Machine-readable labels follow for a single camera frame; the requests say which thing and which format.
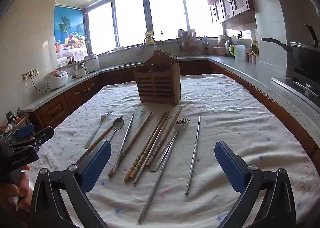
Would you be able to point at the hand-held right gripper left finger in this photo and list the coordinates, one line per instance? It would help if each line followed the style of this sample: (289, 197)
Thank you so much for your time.
(97, 163)

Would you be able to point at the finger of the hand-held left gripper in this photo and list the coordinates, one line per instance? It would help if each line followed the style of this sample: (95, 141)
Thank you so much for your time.
(42, 135)
(25, 130)

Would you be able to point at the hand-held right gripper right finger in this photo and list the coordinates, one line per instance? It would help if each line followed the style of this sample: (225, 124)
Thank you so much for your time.
(230, 168)

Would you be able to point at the large metal fork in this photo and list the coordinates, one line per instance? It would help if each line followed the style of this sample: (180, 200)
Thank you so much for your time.
(181, 125)

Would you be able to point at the wooden utensil holder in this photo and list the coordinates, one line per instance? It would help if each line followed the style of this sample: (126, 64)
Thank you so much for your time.
(157, 80)

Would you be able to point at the person's left hand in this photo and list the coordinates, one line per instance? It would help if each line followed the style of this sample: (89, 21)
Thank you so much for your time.
(17, 193)

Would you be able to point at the metal spoon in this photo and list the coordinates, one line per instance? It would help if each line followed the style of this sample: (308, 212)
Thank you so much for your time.
(118, 123)

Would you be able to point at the small metal fork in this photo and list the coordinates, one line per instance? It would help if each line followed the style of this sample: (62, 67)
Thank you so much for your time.
(105, 117)

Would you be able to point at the white floral tablecloth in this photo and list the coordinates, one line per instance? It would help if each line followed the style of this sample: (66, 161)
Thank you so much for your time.
(225, 118)

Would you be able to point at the white pink rice cooker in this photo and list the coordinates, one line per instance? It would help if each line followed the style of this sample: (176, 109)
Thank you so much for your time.
(56, 80)

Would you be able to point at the tray with teapot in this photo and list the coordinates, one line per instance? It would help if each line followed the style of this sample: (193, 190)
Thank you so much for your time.
(68, 60)

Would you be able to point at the white electric steamer pot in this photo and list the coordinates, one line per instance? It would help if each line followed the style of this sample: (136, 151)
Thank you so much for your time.
(92, 62)

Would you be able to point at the beach print window blind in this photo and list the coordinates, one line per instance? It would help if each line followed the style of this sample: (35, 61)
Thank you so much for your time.
(70, 30)

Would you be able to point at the gas stove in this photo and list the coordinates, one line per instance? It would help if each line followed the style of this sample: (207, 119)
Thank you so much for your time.
(302, 83)

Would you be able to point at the row of spice jars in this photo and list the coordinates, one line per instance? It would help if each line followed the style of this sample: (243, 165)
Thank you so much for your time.
(251, 57)

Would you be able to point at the white bowls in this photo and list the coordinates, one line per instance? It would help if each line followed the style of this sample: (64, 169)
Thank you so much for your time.
(118, 48)

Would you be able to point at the pink basin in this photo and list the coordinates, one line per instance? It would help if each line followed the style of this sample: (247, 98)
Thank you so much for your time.
(220, 50)

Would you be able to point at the steel electric kettle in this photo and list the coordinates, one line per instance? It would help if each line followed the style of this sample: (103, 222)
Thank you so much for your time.
(228, 48)

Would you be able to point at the yellow oil bottle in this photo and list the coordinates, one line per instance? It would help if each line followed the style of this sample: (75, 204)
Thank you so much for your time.
(254, 46)

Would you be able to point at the knife holder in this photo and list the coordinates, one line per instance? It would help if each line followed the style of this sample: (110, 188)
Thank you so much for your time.
(205, 44)

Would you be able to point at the beige lidded jar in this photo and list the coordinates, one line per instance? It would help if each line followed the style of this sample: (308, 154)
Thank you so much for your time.
(223, 39)

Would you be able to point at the metal faucet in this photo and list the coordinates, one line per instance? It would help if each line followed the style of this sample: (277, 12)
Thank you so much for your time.
(149, 40)

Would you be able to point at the wooden dish rack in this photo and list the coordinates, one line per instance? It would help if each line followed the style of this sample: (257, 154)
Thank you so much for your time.
(188, 40)

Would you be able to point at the black wok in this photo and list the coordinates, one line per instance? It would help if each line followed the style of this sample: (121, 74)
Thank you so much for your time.
(305, 53)

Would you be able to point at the small dark cap bottle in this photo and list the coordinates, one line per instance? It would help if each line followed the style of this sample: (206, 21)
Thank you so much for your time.
(163, 37)

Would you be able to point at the kitchen window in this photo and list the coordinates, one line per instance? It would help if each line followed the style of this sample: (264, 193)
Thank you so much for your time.
(150, 18)

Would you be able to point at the wall power outlet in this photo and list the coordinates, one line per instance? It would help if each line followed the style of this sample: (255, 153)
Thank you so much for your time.
(30, 73)

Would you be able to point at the white wall socket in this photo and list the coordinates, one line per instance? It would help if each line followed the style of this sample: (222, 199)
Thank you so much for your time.
(239, 35)

